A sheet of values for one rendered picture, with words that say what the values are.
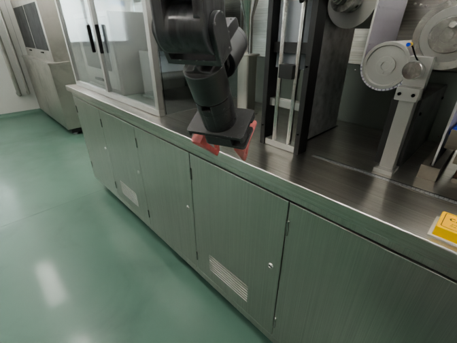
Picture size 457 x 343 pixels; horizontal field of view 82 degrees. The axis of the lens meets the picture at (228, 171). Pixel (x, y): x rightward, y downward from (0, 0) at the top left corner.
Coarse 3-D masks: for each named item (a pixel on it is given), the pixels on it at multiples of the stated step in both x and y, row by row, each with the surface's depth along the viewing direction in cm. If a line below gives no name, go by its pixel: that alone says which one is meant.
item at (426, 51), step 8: (448, 8) 58; (456, 8) 57; (440, 16) 60; (448, 16) 59; (432, 24) 61; (424, 32) 63; (424, 40) 63; (424, 48) 64; (440, 56) 62; (448, 56) 61; (456, 56) 60
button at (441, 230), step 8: (440, 216) 54; (448, 216) 53; (456, 216) 53; (440, 224) 51; (448, 224) 51; (456, 224) 51; (440, 232) 51; (448, 232) 50; (456, 232) 49; (448, 240) 50; (456, 240) 49
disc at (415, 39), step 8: (448, 0) 58; (456, 0) 57; (440, 8) 60; (424, 16) 62; (432, 16) 61; (424, 24) 62; (416, 32) 64; (416, 40) 64; (416, 48) 65; (440, 64) 63; (448, 64) 62; (456, 64) 61
